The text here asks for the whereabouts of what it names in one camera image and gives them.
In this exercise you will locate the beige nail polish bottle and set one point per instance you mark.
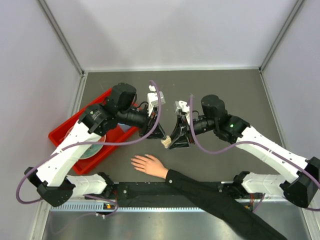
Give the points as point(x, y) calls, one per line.
point(166, 142)

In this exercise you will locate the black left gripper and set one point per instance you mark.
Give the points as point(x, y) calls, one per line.
point(146, 129)

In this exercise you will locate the red plastic tray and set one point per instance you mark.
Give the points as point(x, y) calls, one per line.
point(84, 166)

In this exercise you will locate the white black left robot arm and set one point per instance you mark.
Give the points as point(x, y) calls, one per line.
point(51, 178)

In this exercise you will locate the person's bare hand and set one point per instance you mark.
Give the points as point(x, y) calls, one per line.
point(149, 165)

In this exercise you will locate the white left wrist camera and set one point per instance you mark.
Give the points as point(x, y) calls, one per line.
point(152, 100)

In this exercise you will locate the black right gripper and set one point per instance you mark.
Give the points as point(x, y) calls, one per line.
point(182, 142)

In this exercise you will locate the grey slotted cable duct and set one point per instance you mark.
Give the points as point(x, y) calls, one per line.
point(85, 206)

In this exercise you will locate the black sleeved forearm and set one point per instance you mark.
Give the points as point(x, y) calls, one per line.
point(244, 222)

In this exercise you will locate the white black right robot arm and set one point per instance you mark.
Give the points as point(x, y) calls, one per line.
point(297, 178)

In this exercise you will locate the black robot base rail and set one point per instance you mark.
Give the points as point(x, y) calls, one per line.
point(161, 195)

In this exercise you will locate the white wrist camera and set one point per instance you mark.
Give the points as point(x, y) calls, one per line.
point(152, 100)
point(181, 107)

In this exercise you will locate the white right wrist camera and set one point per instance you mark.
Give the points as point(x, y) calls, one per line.
point(181, 107)

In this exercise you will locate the blue plastic cup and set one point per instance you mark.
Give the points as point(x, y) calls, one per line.
point(124, 127)

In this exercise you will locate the clear pink glass plate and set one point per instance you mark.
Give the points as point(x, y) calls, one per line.
point(92, 150)

